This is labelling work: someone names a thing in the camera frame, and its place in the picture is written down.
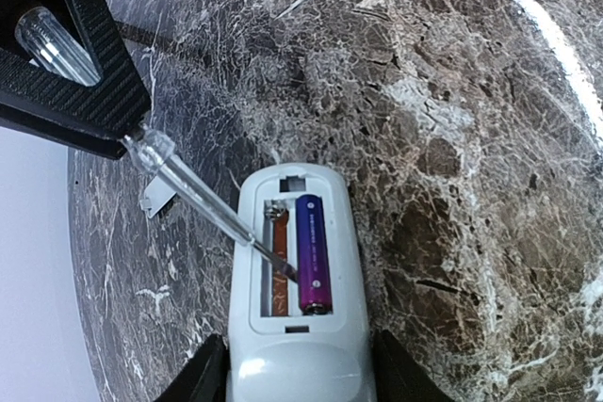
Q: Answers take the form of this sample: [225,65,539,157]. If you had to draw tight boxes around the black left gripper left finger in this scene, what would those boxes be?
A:
[155,334,229,402]

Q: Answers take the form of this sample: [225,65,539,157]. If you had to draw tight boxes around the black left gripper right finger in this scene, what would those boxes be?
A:
[374,330,453,402]

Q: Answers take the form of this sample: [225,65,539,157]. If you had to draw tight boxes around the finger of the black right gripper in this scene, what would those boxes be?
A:
[1,0,151,159]

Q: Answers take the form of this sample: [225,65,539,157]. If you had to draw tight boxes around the white remote control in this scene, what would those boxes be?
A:
[226,163,377,401]

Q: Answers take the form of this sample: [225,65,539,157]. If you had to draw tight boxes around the white battery cover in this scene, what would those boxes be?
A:
[139,176,176,218]

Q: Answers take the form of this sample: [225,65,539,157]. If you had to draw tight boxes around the purple battery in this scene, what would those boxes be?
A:
[295,194,333,315]

